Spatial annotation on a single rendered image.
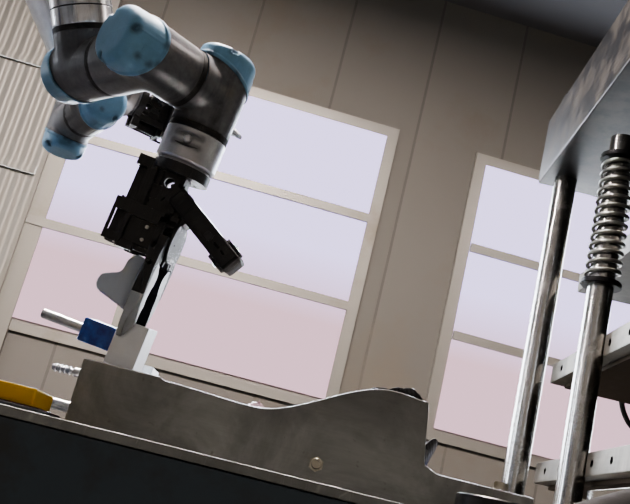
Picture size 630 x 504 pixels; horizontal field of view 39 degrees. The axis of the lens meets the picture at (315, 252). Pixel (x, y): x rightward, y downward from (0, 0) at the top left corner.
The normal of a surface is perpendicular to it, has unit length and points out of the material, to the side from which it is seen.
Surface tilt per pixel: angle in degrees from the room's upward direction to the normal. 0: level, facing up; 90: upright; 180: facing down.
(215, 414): 90
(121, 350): 98
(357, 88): 90
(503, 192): 90
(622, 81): 180
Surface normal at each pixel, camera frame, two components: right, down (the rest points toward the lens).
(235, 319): 0.15, -0.25
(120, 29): -0.62, -0.35
